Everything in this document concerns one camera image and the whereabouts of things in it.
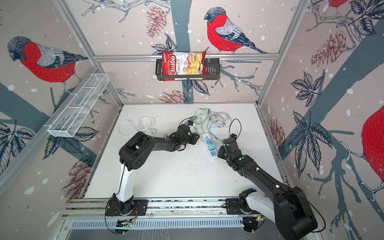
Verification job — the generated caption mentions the white power strip blue outlets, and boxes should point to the white power strip blue outlets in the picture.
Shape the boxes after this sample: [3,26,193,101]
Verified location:
[200,133,218,161]

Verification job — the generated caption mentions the light green cable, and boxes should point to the light green cable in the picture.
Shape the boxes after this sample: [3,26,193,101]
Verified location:
[193,108,208,133]

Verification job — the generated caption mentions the green charger adapter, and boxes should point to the green charger adapter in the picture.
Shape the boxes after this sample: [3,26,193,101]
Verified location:
[201,108,210,115]

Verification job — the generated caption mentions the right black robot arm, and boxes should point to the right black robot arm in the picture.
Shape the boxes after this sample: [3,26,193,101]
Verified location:
[218,134,318,240]

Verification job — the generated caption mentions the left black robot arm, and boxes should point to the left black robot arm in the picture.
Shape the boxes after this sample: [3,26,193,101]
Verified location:
[105,124,200,217]

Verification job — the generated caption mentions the red cassava chips bag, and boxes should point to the red cassava chips bag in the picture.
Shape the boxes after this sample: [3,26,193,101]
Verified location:
[162,51,207,81]

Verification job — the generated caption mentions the grey power strip cord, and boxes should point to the grey power strip cord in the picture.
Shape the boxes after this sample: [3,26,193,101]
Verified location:
[203,110,232,135]

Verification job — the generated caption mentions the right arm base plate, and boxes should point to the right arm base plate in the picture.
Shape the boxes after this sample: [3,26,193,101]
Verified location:
[221,198,262,215]

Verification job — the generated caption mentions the purple socket white cord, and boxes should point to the purple socket white cord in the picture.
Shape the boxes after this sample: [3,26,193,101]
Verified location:
[118,116,157,136]

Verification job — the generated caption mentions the black wall basket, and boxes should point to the black wall basket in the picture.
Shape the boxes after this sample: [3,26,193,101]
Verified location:
[155,58,221,82]

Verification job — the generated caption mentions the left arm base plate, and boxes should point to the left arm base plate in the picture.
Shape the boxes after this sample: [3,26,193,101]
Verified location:
[105,198,149,217]

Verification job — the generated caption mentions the white wire mesh basket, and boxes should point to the white wire mesh basket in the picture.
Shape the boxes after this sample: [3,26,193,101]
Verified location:
[48,73,110,138]

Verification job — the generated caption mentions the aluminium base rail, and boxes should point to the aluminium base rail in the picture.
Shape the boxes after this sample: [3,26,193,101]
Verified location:
[61,196,310,219]

